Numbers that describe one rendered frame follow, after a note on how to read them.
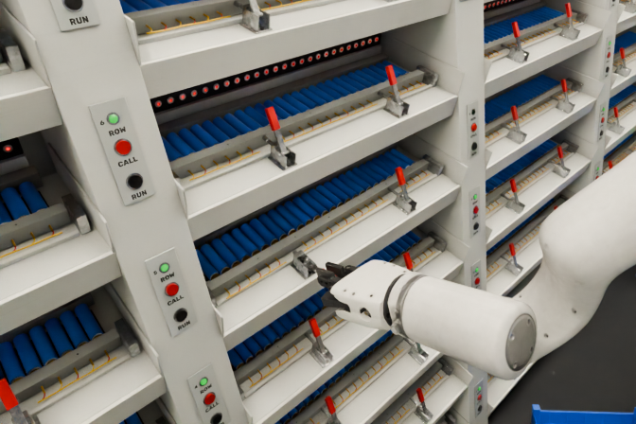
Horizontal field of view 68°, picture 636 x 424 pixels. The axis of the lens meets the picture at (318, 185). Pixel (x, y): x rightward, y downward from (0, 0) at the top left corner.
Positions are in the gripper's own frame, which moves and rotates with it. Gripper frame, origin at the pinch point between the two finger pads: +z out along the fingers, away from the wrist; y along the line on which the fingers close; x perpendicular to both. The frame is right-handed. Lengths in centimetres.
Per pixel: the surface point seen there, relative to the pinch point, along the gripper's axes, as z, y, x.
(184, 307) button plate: 3.8, -22.0, 6.2
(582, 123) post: 10, 113, -9
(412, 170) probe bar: 11.2, 34.6, 4.2
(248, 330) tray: 6.6, -13.5, -4.2
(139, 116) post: -0.2, -19.8, 32.1
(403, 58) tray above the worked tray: 14, 42, 27
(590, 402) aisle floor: 4, 84, -93
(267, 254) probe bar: 10.7, -4.3, 3.9
